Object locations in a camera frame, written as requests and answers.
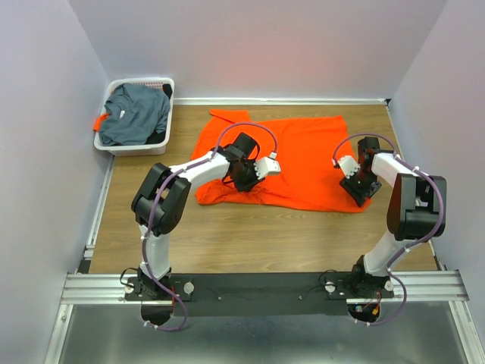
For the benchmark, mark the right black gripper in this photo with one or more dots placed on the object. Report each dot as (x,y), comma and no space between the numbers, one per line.
(357,194)

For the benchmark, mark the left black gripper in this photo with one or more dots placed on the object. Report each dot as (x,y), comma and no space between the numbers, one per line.
(245,187)

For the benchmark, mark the orange t shirt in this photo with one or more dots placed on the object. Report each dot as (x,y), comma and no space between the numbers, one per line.
(307,181)

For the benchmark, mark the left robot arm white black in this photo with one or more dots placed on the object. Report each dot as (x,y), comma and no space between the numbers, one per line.
(161,199)

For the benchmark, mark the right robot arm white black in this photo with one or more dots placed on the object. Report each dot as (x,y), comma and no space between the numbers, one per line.
(416,211)

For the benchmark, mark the black garment in basket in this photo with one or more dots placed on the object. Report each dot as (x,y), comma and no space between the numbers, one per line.
(168,90)

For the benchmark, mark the white plastic laundry basket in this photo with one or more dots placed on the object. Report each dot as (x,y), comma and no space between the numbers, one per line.
(152,149)

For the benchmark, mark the grey blue t shirt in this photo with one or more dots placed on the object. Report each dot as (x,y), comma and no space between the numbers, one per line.
(138,116)

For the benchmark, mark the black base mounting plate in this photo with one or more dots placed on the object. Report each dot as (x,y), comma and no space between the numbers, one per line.
(217,295)

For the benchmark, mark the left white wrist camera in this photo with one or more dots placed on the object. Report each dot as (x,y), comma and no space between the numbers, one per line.
(265,167)

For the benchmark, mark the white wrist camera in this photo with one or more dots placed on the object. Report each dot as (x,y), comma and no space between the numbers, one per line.
(265,167)
(348,165)

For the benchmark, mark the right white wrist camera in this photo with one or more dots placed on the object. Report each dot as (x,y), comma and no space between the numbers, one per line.
(348,165)

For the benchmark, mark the aluminium frame rail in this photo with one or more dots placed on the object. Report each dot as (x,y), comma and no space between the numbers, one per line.
(415,286)

